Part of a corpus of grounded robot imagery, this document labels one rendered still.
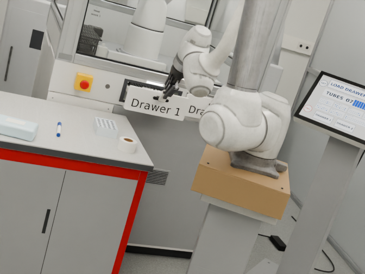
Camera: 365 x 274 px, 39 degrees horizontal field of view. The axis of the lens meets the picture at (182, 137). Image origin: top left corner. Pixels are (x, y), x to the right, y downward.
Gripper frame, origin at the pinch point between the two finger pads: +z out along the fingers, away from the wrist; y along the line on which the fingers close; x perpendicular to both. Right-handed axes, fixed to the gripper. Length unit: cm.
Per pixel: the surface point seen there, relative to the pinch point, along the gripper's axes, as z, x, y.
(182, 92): 10.8, -14.4, 14.9
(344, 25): 45, -182, 158
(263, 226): 118, -122, 7
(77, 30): -2.5, 40.5, 24.3
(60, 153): -9, 45, -44
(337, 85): -15, -89, 19
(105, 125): 2.2, 25.7, -20.3
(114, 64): 6.3, 21.0, 17.8
